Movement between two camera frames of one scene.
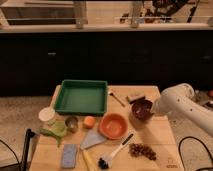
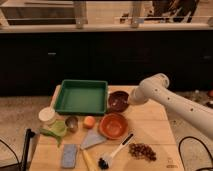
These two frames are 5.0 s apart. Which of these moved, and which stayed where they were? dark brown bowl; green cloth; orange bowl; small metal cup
Moved: dark brown bowl
Stayed: orange bowl; green cloth; small metal cup
